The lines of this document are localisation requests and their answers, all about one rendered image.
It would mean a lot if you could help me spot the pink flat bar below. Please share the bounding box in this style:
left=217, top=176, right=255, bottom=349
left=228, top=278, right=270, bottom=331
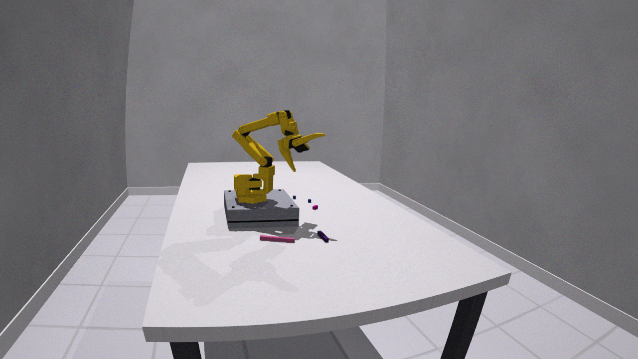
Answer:
left=260, top=235, right=295, bottom=243

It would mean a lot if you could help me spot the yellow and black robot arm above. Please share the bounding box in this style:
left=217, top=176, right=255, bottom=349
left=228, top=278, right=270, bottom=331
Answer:
left=232, top=110, right=299, bottom=204

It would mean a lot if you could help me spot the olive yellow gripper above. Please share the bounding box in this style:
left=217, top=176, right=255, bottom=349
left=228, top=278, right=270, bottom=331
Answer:
left=278, top=133, right=325, bottom=172

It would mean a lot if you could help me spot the dark purple rod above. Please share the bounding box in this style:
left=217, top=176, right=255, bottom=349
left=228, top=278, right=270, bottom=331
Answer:
left=318, top=231, right=329, bottom=242

